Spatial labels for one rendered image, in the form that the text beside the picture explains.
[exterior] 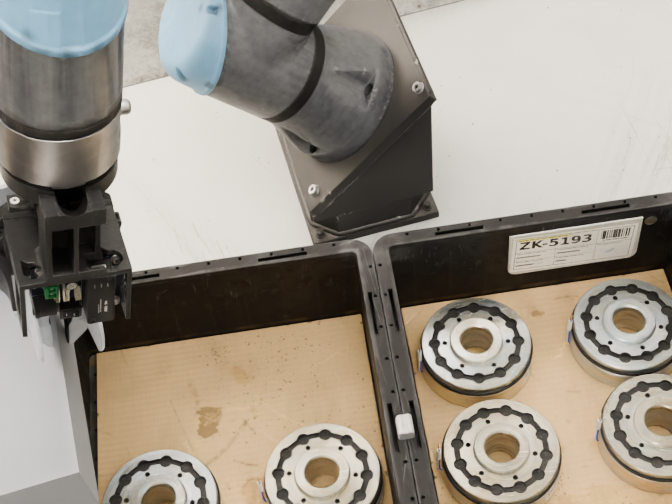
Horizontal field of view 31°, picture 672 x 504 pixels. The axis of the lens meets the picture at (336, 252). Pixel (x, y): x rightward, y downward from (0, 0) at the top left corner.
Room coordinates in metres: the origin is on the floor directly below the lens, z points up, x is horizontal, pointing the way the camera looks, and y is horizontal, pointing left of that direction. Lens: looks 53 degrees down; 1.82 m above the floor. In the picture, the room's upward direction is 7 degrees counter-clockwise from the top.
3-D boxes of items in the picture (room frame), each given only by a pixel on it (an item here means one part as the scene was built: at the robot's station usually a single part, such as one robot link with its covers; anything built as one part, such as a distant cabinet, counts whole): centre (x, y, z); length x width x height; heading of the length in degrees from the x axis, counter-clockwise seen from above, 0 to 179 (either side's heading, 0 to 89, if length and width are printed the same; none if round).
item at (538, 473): (0.49, -0.12, 0.86); 0.10 x 0.10 x 0.01
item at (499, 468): (0.49, -0.12, 0.86); 0.05 x 0.05 x 0.01
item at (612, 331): (0.60, -0.26, 0.86); 0.05 x 0.05 x 0.01
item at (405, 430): (0.48, -0.04, 0.94); 0.02 x 0.01 x 0.01; 1
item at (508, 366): (0.60, -0.12, 0.86); 0.10 x 0.10 x 0.01
